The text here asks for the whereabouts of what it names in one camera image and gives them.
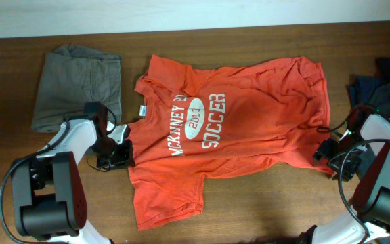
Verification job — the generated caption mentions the orange t-shirt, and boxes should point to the orange t-shirt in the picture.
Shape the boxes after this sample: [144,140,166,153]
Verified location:
[129,56,330,230]

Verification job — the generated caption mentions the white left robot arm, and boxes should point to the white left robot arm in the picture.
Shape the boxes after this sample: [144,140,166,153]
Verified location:
[8,114,134,243]

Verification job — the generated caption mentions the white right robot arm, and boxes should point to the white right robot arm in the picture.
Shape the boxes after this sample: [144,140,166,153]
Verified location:
[296,106,390,244]

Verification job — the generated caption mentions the dark blue clothes pile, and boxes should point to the dark blue clothes pile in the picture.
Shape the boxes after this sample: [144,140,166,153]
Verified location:
[347,57,390,116]

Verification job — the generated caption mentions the folded grey pants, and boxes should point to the folded grey pants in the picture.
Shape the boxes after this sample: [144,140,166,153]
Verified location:
[31,44,122,133]

